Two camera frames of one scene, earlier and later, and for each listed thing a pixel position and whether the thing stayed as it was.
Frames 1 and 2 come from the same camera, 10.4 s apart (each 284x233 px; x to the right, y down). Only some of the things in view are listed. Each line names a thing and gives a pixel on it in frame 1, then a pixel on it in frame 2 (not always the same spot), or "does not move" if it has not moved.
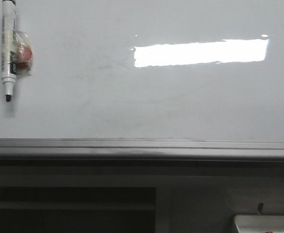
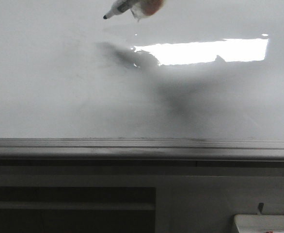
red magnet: [23, 53] -> [146, 8]
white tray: [259, 223] does not move
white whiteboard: [148, 70] does not move
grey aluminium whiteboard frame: [139, 149] does not move
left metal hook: [260, 207] does not move
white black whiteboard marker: [8, 47] -> [118, 7]
